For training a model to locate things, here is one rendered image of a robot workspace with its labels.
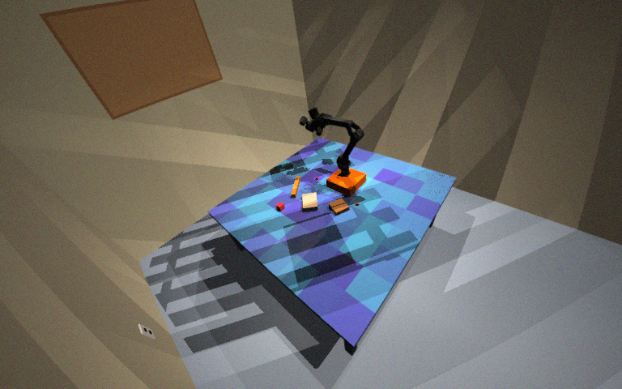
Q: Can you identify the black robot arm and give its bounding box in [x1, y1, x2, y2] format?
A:
[308, 107, 364, 177]

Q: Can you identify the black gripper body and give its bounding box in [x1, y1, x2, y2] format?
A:
[299, 116, 323, 136]

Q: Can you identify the orange long bar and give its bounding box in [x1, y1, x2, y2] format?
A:
[291, 176, 300, 198]

